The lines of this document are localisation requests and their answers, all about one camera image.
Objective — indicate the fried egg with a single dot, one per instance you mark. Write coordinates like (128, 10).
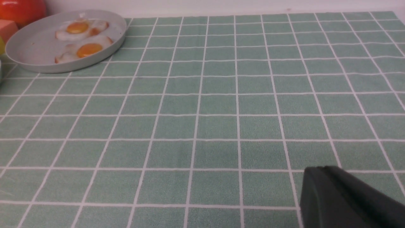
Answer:
(83, 48)
(81, 29)

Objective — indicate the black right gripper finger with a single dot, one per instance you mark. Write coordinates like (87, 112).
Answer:
(333, 198)

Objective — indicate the yellow wooden cube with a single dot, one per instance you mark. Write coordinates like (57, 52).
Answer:
(2, 46)

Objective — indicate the red apple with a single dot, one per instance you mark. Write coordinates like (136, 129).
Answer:
(22, 12)

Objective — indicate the back fried egg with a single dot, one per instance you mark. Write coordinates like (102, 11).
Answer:
(81, 29)

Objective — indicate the green checkered tablecloth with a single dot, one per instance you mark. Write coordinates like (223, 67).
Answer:
(205, 122)

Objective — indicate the salmon wooden cube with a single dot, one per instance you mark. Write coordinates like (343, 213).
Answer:
(7, 29)

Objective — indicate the grey plate with eggs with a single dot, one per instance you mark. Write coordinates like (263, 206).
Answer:
(35, 47)

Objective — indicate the front fried egg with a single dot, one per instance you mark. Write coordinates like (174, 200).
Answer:
(83, 48)

